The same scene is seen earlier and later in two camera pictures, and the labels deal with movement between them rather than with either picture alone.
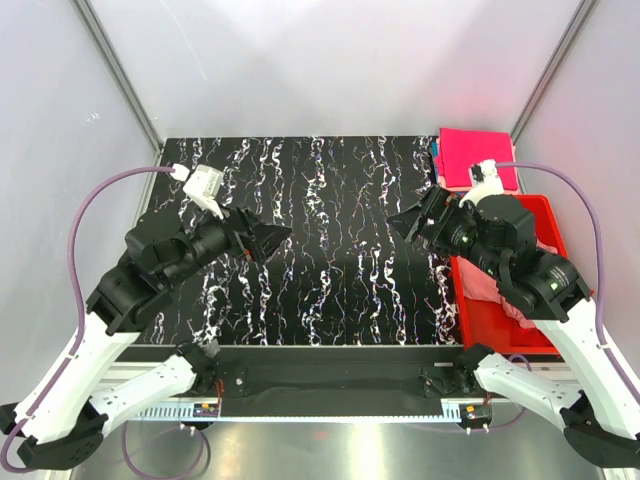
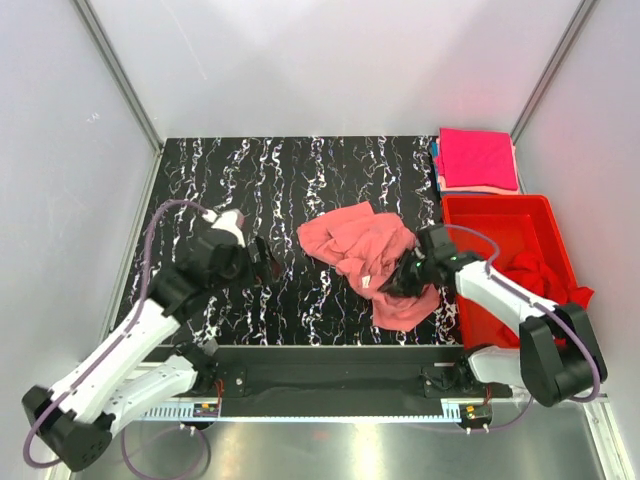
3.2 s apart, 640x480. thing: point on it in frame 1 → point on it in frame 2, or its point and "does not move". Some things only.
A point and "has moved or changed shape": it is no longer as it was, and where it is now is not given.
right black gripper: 440,205 → 398,285
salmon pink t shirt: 479,283 has moved or changed shape
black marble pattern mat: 341,274 does not move
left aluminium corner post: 119,71 does not move
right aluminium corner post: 554,63 does not move
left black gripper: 263,237 → 268,270
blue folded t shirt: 435,155 does not move
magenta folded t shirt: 461,148 does not move
